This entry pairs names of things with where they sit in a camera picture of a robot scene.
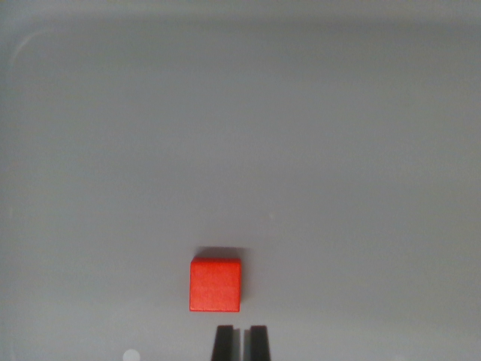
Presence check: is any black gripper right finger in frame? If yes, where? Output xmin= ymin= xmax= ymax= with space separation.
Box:
xmin=243 ymin=325 xmax=273 ymax=361

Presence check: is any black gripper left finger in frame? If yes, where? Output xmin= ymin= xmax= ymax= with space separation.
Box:
xmin=210 ymin=325 xmax=242 ymax=361

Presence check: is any red cube block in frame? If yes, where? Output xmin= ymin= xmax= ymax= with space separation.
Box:
xmin=189 ymin=256 xmax=241 ymax=313

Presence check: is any white plastic bin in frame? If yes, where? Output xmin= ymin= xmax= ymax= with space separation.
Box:
xmin=0 ymin=0 xmax=481 ymax=361

